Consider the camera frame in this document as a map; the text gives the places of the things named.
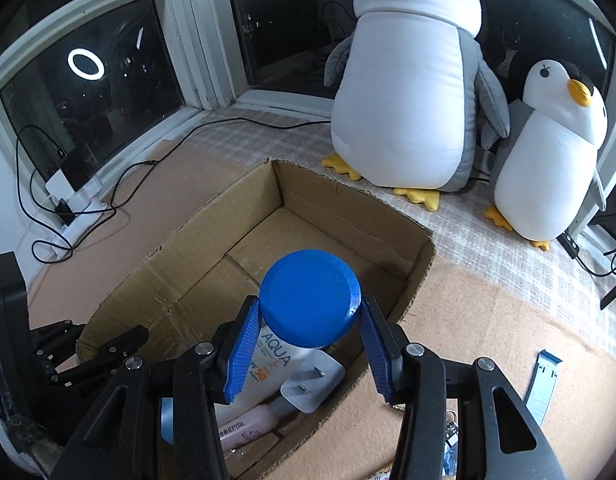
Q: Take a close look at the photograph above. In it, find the black tripod stand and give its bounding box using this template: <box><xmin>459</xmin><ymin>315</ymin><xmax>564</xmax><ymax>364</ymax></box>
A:
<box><xmin>585</xmin><ymin>207</ymin><xmax>616</xmax><ymax>311</ymax></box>

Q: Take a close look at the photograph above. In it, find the white sunscreen bottle blue cap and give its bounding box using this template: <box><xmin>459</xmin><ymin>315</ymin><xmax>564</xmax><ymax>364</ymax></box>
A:
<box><xmin>215</xmin><ymin>250</ymin><xmax>363</xmax><ymax>428</ymax></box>

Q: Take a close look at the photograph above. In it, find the small penguin plush toy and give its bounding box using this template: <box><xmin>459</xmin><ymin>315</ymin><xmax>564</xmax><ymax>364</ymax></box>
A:
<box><xmin>482</xmin><ymin>59</ymin><xmax>608</xmax><ymax>252</ymax></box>

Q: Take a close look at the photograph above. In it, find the white wall charger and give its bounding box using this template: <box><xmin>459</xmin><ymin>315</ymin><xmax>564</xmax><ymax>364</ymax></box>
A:
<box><xmin>44</xmin><ymin>171</ymin><xmax>72</xmax><ymax>201</ymax></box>

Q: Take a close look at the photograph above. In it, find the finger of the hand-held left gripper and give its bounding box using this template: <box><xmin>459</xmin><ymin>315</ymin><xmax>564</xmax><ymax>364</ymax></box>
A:
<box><xmin>43</xmin><ymin>325</ymin><xmax>150</xmax><ymax>401</ymax></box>
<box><xmin>30</xmin><ymin>320</ymin><xmax>86</xmax><ymax>361</ymax></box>

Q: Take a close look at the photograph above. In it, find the round blue tin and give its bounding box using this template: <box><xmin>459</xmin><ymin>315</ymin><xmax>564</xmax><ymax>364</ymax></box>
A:
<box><xmin>159</xmin><ymin>397</ymin><xmax>177</xmax><ymax>446</ymax></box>

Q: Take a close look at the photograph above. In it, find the black power adapter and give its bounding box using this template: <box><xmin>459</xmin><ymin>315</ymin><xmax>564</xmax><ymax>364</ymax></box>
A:
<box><xmin>58</xmin><ymin>146</ymin><xmax>97</xmax><ymax>191</ymax></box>

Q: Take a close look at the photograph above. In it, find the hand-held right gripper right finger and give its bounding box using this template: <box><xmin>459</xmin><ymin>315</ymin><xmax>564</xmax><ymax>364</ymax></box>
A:
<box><xmin>360</xmin><ymin>295</ymin><xmax>581</xmax><ymax>480</ymax></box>

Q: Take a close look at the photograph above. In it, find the blue phone stand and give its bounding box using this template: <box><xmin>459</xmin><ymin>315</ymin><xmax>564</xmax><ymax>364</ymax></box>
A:
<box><xmin>524</xmin><ymin>350</ymin><xmax>563</xmax><ymax>429</ymax></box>

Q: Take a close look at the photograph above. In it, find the large penguin plush toy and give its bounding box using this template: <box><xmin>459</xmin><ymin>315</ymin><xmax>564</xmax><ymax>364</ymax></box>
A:
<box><xmin>323</xmin><ymin>0</ymin><xmax>511</xmax><ymax>211</ymax></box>

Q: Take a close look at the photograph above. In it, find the white power strip with cables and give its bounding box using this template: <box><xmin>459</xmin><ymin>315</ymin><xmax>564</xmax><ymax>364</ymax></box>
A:
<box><xmin>15</xmin><ymin>124</ymin><xmax>120</xmax><ymax>264</ymax></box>

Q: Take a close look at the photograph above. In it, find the white charger adapter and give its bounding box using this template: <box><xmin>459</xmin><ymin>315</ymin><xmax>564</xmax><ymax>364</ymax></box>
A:
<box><xmin>279</xmin><ymin>351</ymin><xmax>347</xmax><ymax>414</ymax></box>

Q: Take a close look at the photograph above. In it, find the black ring light cable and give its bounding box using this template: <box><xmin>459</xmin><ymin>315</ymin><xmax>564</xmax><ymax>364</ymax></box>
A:
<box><xmin>575</xmin><ymin>244</ymin><xmax>616</xmax><ymax>279</ymax></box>

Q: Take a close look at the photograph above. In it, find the cardboard box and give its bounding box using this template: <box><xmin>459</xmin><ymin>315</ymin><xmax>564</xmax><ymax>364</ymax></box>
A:
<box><xmin>75</xmin><ymin>159</ymin><xmax>436</xmax><ymax>480</ymax></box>

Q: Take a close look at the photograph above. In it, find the long black cable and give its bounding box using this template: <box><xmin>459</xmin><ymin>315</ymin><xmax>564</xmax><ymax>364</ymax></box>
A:
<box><xmin>105</xmin><ymin>116</ymin><xmax>335</xmax><ymax>209</ymax></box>

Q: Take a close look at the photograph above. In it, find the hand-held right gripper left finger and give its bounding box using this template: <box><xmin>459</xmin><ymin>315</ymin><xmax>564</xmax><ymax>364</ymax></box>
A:
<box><xmin>50</xmin><ymin>295</ymin><xmax>261</xmax><ymax>480</ymax></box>

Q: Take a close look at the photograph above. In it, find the small white bottle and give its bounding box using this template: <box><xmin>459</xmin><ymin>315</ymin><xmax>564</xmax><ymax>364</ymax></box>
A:
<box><xmin>217</xmin><ymin>404</ymin><xmax>289</xmax><ymax>454</ymax></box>

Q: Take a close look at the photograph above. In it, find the grey plaid cloth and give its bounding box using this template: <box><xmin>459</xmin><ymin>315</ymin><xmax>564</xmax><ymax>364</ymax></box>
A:
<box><xmin>160</xmin><ymin>109</ymin><xmax>616</xmax><ymax>362</ymax></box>

